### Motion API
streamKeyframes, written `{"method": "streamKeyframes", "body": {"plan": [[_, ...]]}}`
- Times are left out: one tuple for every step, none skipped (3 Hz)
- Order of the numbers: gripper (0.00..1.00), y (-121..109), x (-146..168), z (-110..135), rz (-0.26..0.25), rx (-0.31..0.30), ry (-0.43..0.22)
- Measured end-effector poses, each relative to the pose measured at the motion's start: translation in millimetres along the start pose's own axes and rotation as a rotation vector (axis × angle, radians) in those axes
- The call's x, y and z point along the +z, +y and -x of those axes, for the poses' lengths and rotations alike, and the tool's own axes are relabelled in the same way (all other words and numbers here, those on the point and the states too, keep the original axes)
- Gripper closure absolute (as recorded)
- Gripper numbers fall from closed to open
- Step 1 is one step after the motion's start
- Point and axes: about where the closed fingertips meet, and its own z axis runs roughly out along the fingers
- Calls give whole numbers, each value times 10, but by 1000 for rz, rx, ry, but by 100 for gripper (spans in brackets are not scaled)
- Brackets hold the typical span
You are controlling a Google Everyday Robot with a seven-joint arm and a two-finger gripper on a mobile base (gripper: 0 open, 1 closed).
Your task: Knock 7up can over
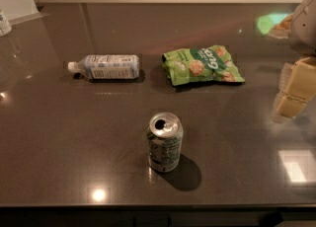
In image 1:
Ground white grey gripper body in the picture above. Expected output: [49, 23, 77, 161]
[289, 0, 316, 56]

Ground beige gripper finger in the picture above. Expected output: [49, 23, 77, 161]
[275, 56, 316, 118]

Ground green silver 7up can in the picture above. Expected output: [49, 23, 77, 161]
[146, 113, 184, 173]

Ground green snack chip bag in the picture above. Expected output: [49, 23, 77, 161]
[162, 45, 245, 86]

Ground clear plastic water bottle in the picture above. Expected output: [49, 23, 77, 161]
[67, 54, 140, 80]

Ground white slanted panel top left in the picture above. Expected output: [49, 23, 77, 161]
[0, 0, 47, 25]

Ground white container at left edge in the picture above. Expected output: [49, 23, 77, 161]
[0, 9, 12, 37]

